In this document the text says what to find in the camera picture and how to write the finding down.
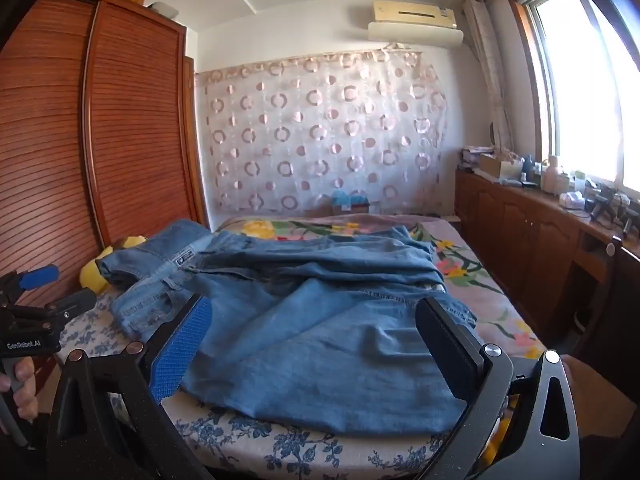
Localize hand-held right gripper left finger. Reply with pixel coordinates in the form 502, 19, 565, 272
47, 294, 216, 480

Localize wooden slatted wardrobe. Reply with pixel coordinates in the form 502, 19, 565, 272
0, 0, 211, 401

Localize black gadgets and cables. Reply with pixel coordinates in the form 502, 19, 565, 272
587, 185, 640, 241

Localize mid blue denim pants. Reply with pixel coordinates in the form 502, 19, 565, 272
97, 219, 448, 346

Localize sheer ring-patterned curtain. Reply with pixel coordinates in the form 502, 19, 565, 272
194, 47, 448, 216

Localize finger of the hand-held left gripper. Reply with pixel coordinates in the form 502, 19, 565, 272
0, 266, 60, 311
15, 290, 97, 331

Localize light blue denim pants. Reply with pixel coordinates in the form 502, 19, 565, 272
177, 277, 478, 436

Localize open cardboard box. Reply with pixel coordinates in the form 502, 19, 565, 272
479, 154, 521, 181

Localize bed with floral sheet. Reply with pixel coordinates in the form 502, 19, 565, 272
55, 290, 501, 480

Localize pale pink bottle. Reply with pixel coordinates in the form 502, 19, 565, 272
542, 155, 563, 193

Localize yellow plush toy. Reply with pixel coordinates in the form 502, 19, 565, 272
80, 235, 148, 295

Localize pile of papers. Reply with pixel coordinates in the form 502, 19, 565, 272
462, 146, 501, 168

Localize window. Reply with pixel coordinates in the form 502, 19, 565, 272
505, 0, 640, 191

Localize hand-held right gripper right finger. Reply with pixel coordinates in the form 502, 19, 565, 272
415, 296, 581, 480

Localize person's left hand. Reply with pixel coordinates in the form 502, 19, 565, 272
0, 360, 38, 436

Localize pale window curtain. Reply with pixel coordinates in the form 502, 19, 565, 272
462, 0, 516, 153

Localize cardboard box with blue cloth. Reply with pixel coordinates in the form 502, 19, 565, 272
330, 190, 372, 216

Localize white air conditioner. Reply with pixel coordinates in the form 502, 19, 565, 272
367, 0, 465, 50

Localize person's leg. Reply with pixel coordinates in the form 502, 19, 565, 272
570, 390, 640, 480

